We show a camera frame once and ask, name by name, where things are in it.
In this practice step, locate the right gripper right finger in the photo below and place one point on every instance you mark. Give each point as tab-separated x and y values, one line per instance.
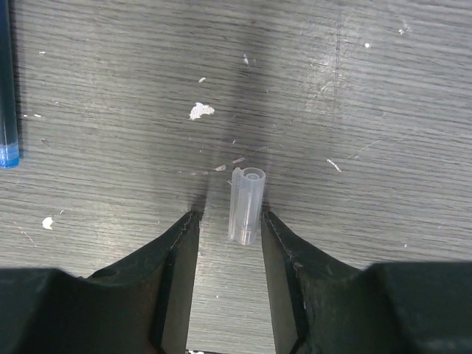
319	304

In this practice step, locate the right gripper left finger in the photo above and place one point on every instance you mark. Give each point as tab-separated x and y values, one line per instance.
139	304

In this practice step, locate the blue gel pen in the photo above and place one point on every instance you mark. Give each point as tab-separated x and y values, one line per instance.
10	154

